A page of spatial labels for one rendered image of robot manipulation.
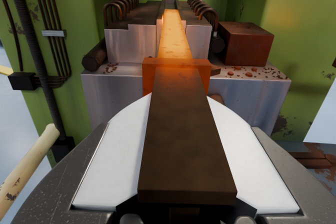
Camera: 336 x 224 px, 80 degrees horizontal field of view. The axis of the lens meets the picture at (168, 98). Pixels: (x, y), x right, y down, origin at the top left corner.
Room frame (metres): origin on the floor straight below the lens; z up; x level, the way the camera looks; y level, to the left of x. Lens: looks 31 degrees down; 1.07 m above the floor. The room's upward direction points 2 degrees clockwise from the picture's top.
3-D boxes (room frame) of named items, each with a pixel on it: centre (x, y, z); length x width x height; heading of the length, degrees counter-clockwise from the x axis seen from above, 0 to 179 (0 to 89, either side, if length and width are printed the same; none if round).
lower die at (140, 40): (0.60, 0.03, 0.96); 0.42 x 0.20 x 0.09; 1
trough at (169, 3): (0.60, 0.00, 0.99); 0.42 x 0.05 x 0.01; 1
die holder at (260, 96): (0.61, -0.03, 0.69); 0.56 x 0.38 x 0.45; 1
